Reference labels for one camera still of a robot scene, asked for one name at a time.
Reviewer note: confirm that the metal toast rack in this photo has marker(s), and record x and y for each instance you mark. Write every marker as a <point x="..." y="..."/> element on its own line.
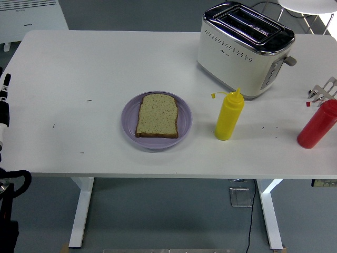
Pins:
<point x="322" y="91"/>

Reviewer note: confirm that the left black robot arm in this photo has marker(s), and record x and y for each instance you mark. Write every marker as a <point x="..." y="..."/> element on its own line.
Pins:
<point x="5" y="210"/>

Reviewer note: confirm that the white round side table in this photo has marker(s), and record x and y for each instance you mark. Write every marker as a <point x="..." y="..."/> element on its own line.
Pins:
<point x="308" y="6"/>

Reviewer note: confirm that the yellow squeeze bottle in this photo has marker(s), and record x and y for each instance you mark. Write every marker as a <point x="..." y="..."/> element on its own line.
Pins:
<point x="228" y="116"/>

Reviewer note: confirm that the white heater unit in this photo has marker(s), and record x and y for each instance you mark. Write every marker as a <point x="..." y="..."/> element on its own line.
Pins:
<point x="31" y="18"/>

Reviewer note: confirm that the metal floor socket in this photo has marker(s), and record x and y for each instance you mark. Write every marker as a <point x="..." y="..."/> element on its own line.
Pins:
<point x="240" y="197"/>

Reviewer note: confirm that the desk height control panel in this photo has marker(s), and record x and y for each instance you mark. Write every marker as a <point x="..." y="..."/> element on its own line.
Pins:
<point x="323" y="183"/>

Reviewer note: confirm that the purple plate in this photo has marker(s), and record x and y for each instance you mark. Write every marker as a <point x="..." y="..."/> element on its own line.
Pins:
<point x="129" y="124"/>

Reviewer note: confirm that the white chrome toaster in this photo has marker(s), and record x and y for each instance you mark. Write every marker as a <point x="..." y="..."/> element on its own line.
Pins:
<point x="231" y="60"/>

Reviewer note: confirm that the white table leg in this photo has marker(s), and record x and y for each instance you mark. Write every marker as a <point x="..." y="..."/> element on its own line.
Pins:
<point x="271" y="216"/>
<point x="81" y="210"/>

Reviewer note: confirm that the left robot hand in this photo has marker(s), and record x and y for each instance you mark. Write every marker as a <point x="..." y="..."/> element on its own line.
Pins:
<point x="4" y="110"/>

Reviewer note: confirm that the bread slice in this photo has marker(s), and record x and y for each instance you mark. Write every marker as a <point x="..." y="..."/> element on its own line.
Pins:
<point x="158" y="116"/>

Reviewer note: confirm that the red squeeze bottle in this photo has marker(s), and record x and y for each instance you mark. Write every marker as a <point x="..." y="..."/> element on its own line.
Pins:
<point x="316" y="126"/>

